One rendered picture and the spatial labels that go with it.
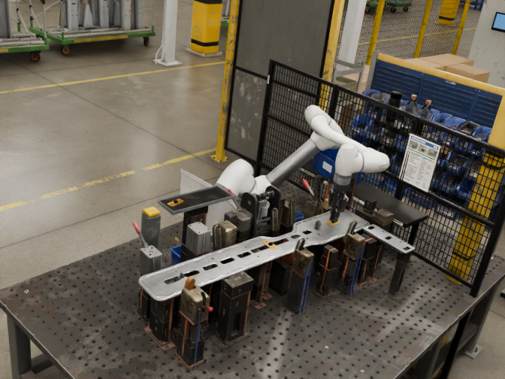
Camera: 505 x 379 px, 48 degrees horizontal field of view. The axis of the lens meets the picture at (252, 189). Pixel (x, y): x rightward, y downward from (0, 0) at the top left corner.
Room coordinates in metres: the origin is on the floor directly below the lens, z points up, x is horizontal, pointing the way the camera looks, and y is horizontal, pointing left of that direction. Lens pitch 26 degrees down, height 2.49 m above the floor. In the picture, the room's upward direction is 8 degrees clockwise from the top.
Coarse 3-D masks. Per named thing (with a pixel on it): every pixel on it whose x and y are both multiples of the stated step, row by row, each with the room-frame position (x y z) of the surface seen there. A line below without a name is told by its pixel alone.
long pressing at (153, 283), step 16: (304, 224) 2.71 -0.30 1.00; (336, 224) 2.75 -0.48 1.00; (368, 224) 2.81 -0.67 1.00; (256, 240) 2.48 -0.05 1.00; (272, 240) 2.50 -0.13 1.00; (320, 240) 2.56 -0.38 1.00; (208, 256) 2.27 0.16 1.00; (224, 256) 2.29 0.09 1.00; (256, 256) 2.32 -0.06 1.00; (272, 256) 2.35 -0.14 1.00; (160, 272) 2.09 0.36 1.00; (176, 272) 2.11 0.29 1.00; (208, 272) 2.14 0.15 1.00; (224, 272) 2.16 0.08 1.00; (144, 288) 1.97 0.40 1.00; (160, 288) 1.98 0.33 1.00; (176, 288) 1.99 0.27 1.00
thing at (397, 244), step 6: (366, 228) 2.76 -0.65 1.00; (378, 228) 2.77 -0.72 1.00; (372, 234) 2.70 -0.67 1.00; (378, 234) 2.71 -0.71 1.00; (384, 234) 2.71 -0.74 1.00; (390, 234) 2.72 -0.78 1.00; (384, 240) 2.65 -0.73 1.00; (390, 240) 2.66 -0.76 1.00; (396, 240) 2.67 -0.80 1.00; (390, 246) 2.61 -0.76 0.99; (396, 246) 2.60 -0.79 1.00; (402, 246) 2.61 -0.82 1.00; (408, 246) 2.62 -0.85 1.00; (402, 252) 2.55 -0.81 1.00
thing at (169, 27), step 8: (168, 0) 9.38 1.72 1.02; (176, 0) 9.44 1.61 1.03; (168, 8) 9.37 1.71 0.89; (176, 8) 9.45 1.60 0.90; (168, 16) 9.37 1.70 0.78; (176, 16) 9.46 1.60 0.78; (168, 24) 9.36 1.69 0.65; (176, 24) 9.47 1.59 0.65; (168, 32) 9.36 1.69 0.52; (168, 40) 9.36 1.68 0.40; (160, 48) 9.38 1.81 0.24; (168, 48) 9.37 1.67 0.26; (168, 56) 9.37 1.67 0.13; (168, 64) 9.30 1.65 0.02; (176, 64) 9.38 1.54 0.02
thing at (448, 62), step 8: (432, 56) 7.52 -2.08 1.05; (440, 56) 7.60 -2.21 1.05; (448, 56) 7.66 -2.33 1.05; (456, 56) 7.74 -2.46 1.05; (424, 64) 6.99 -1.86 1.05; (432, 64) 7.06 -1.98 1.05; (440, 64) 7.12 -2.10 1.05; (448, 64) 7.18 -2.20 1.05; (456, 64) 7.27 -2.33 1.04; (464, 64) 7.45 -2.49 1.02; (472, 64) 7.61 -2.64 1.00; (456, 72) 6.96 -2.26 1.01; (464, 72) 6.89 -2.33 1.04; (472, 72) 6.89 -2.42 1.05; (480, 72) 6.95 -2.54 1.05; (488, 72) 7.04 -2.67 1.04; (480, 80) 6.92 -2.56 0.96
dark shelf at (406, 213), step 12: (300, 168) 3.42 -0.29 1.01; (312, 168) 3.40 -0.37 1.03; (360, 180) 3.31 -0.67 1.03; (360, 192) 3.15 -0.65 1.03; (372, 192) 3.17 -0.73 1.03; (384, 204) 3.02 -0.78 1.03; (396, 204) 3.05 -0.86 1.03; (396, 216) 2.89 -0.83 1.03; (408, 216) 2.91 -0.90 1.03; (420, 216) 2.93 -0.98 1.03
